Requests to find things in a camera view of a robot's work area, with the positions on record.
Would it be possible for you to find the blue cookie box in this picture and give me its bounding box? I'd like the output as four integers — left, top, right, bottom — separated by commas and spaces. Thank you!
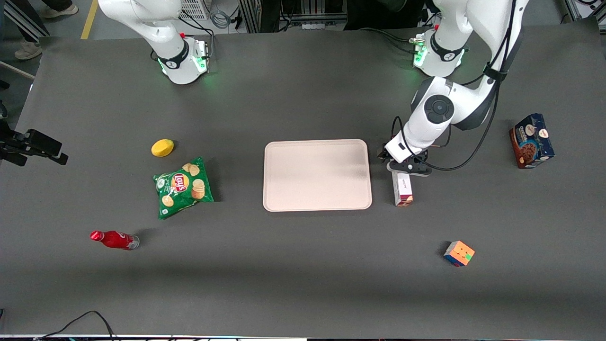
509, 113, 556, 170

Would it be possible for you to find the colourful puzzle cube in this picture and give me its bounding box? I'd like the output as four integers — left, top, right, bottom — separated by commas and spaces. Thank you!
443, 240, 475, 267

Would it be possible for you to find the red soda bottle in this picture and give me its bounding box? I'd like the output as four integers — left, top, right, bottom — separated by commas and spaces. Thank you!
90, 230, 140, 251

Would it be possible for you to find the white perforated box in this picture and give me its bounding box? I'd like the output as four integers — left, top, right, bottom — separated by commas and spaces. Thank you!
179, 0, 209, 21

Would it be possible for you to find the red cookie box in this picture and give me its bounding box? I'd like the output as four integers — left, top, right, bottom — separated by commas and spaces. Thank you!
392, 171, 414, 207

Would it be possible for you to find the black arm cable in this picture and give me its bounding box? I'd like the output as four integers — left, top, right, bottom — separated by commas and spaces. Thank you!
391, 0, 521, 172

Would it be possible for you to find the black base cable bundle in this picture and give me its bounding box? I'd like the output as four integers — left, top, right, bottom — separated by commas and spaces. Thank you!
359, 27, 421, 54

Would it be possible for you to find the dark diagonal frame bar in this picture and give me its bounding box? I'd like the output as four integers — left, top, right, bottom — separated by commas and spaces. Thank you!
4, 0, 51, 39

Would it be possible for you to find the white shoe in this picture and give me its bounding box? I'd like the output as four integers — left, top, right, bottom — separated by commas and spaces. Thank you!
14, 40, 43, 60
40, 3, 79, 19

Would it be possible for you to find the black cable at table edge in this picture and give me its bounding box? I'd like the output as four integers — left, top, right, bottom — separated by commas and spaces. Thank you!
33, 310, 117, 341

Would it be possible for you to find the yellow lemon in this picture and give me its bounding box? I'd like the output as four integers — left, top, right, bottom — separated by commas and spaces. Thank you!
151, 139, 175, 158

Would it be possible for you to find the beige plastic tray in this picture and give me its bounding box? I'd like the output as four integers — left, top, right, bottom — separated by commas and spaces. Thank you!
263, 139, 373, 212

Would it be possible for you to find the green chips bag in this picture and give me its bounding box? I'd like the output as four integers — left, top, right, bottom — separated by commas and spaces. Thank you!
152, 157, 214, 220

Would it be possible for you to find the coiled grey cable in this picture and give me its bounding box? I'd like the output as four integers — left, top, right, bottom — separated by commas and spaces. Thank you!
209, 9, 232, 30

